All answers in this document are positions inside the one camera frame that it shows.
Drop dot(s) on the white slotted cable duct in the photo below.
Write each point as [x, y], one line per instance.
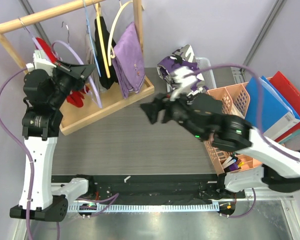
[78, 207]

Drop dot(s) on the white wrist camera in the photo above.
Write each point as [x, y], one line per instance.
[184, 79]
[40, 62]

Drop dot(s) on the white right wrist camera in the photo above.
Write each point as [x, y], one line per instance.
[184, 79]

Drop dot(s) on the cream white hanger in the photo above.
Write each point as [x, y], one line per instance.
[110, 48]

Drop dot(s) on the light blue hanger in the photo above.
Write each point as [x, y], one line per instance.
[92, 42]

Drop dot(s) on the red trousers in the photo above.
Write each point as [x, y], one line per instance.
[76, 97]

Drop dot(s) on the pink desk organizer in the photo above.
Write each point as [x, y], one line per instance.
[235, 100]

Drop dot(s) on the yellow hanger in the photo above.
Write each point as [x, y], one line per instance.
[97, 7]

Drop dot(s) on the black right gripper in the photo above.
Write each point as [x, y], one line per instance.
[152, 109]

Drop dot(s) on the aluminium rail frame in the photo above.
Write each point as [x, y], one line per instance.
[259, 216]

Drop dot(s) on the blue folder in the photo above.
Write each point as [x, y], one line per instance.
[278, 116]

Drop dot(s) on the lilac plastic hanger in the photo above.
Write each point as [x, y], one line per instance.
[96, 96]

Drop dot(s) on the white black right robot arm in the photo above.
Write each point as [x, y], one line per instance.
[204, 119]

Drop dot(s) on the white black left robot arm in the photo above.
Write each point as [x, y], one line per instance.
[45, 92]

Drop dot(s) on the white plastic basket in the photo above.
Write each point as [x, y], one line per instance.
[205, 80]

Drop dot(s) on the red folder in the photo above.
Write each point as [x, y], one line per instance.
[291, 94]

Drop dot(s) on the wooden clothes rack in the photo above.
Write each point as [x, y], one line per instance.
[74, 118]

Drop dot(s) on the teal folder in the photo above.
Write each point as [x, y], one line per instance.
[292, 135]

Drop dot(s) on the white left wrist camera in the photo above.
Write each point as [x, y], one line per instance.
[40, 62]

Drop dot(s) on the lilac hanger with red trousers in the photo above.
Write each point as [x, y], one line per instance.
[41, 45]

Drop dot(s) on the grey trousers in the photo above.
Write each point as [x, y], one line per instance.
[90, 59]

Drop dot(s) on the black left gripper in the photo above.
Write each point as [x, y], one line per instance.
[78, 73]

